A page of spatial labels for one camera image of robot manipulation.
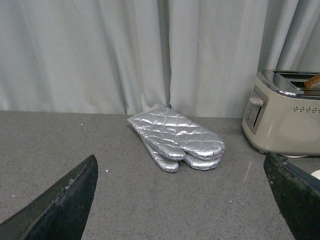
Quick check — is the grey curtain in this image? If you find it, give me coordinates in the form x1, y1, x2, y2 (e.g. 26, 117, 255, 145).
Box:
0, 0, 320, 118

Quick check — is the lower silver quilted oven mitt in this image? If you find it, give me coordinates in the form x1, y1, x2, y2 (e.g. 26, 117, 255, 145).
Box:
142, 140, 222, 173

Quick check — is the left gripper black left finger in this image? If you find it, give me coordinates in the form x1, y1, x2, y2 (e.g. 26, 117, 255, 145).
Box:
0, 155, 98, 240

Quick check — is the silver quilted oven mitt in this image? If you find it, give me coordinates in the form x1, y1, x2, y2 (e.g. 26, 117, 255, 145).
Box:
142, 140, 222, 173
127, 105, 225, 161

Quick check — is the upper silver quilted oven mitt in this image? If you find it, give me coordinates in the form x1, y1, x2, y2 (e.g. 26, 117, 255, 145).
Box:
127, 105, 225, 161

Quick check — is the beige two-slot toaster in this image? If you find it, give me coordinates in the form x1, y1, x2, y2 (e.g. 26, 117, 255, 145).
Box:
242, 69, 320, 157

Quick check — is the white plate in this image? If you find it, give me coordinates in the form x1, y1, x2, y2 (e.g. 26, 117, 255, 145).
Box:
311, 170, 320, 180

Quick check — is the brown bread slice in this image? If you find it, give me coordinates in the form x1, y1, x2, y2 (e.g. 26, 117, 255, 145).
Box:
304, 73, 320, 95

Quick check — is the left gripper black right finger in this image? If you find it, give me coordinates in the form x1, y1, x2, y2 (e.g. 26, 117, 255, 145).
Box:
263, 152, 320, 240

